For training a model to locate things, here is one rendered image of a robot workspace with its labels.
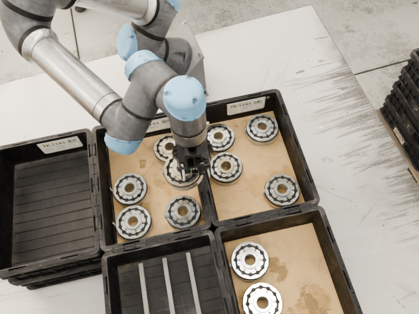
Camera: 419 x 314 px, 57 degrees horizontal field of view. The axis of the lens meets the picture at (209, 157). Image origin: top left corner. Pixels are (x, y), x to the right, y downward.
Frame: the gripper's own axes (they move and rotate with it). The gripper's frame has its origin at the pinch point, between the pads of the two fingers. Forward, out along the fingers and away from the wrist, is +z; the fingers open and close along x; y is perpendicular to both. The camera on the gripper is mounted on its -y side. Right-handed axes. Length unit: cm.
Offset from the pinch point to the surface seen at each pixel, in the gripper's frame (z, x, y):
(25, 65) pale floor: 105, -101, -145
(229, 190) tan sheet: 18.1, 9.4, 0.9
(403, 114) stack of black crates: 68, 103, -45
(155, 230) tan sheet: 18.7, -14.2, 9.7
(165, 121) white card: 12.0, -7.1, -23.0
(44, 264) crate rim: 9.4, -42.3, 17.0
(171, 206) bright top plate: 15.7, -8.6, 4.1
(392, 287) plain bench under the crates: 30, 52, 35
